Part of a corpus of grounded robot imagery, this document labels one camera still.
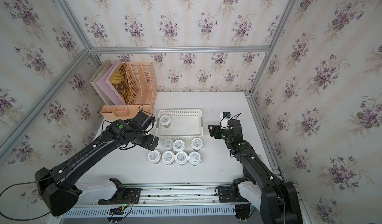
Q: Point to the yogurt cup row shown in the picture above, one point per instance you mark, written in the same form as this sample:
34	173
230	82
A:
168	157
194	158
154	157
179	145
165	120
197	144
181	158
168	144

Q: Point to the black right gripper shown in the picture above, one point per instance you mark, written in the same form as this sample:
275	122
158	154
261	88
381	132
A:
214	127

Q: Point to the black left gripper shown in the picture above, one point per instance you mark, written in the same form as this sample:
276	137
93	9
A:
149	144

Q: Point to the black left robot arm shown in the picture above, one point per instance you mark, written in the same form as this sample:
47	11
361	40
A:
57	186

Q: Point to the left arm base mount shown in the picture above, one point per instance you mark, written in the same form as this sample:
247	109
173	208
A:
122	195

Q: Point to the aluminium rail frame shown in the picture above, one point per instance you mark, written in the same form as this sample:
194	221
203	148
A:
162	201

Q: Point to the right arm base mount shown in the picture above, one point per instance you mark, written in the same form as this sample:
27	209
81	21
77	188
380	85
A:
230	194

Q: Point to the yellow black patterned book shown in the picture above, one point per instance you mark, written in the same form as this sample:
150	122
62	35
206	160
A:
119	82

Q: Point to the peach plastic file organizer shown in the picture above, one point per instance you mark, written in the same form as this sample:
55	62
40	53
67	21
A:
143	87

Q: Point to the pink folder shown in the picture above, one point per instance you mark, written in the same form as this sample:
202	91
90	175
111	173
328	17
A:
107	88

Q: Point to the beige folder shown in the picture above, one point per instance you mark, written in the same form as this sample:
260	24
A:
96	82

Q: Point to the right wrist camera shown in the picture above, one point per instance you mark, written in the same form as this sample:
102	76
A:
225	117

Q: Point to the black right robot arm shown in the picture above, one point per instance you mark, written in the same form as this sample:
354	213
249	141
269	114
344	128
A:
276	200

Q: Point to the white plastic basket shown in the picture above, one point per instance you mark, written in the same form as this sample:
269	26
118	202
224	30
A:
186	124

